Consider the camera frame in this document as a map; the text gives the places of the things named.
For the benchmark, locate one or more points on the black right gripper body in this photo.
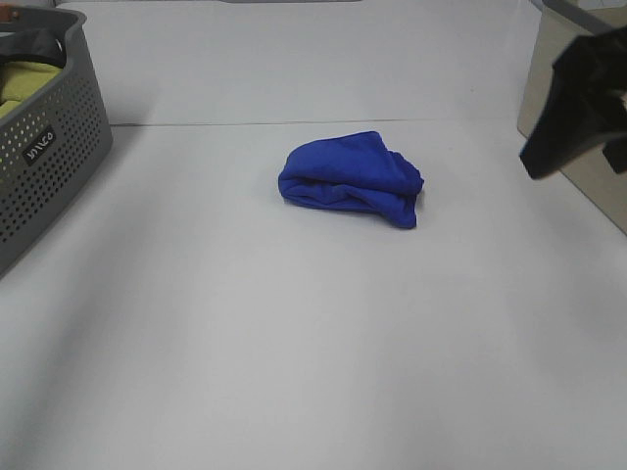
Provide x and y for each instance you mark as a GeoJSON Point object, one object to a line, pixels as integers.
{"type": "Point", "coordinates": [591, 73]}

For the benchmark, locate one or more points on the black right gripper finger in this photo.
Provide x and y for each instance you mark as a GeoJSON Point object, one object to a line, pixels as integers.
{"type": "Point", "coordinates": [574, 120]}

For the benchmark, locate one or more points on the blue microfibre towel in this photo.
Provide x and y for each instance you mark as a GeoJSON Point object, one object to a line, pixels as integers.
{"type": "Point", "coordinates": [352, 173]}

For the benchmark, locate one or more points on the beige storage box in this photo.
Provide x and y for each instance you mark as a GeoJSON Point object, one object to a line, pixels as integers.
{"type": "Point", "coordinates": [561, 22]}

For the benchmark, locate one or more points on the grey perforated laundry basket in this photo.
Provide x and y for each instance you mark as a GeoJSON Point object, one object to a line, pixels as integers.
{"type": "Point", "coordinates": [51, 148]}

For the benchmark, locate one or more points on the dark grey cloth in basket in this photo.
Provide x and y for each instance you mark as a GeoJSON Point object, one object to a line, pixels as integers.
{"type": "Point", "coordinates": [36, 45]}

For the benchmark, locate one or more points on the yellow-green towel in basket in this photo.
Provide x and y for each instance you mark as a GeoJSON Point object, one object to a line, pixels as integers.
{"type": "Point", "coordinates": [20, 81]}

